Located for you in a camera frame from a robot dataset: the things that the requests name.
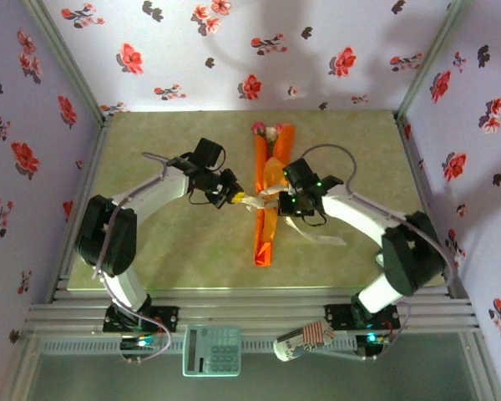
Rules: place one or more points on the small pink rose stem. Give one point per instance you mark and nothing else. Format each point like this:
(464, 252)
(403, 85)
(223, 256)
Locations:
(258, 127)

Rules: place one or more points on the wide aluminium frame beam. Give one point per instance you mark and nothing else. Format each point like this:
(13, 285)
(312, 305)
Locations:
(254, 317)

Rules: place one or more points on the aluminium frame side rail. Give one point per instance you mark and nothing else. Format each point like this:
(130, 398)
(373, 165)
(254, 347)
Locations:
(89, 167)
(417, 167)

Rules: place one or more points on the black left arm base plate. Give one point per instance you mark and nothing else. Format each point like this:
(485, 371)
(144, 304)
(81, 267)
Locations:
(167, 317)

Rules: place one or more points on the aluminium frame post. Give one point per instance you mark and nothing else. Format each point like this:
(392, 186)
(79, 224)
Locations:
(429, 62)
(69, 62)

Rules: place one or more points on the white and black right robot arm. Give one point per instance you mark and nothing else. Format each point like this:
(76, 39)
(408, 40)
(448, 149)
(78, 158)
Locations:
(355, 209)

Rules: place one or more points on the pale green desk calculator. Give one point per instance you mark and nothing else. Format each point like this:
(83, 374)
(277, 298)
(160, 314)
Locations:
(212, 351)

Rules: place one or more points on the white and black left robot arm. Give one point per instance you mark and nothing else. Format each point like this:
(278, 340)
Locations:
(158, 192)

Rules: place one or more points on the white and pink rose stem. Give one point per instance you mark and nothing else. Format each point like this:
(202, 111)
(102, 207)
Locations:
(271, 133)

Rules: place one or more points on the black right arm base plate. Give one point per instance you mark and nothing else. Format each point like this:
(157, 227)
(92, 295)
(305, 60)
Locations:
(338, 317)

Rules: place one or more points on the orange wrapping paper sheet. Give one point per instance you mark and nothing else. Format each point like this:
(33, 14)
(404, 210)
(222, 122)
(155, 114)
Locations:
(265, 234)

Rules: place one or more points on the aluminium frame leg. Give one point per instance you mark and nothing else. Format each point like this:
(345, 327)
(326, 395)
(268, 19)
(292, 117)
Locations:
(482, 367)
(20, 367)

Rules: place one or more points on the narrow aluminium frame beam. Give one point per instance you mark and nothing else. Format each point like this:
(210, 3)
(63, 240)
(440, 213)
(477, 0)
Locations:
(296, 294)

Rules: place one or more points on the white satin ribbon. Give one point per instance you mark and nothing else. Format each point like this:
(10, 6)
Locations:
(254, 202)

